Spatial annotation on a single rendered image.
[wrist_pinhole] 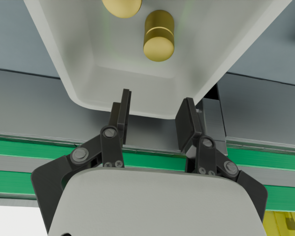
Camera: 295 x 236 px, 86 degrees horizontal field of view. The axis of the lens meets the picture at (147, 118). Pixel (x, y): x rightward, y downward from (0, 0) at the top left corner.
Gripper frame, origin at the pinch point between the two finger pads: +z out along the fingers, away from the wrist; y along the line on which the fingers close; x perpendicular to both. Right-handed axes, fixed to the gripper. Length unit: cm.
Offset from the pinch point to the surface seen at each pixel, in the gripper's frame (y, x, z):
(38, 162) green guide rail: -16.6, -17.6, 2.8
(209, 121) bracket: 9.1, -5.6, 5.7
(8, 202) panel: -27.4, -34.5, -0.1
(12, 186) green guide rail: -18.8, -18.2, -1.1
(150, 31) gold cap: -1.1, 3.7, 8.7
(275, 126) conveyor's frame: 20.2, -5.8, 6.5
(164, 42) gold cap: 0.4, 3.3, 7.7
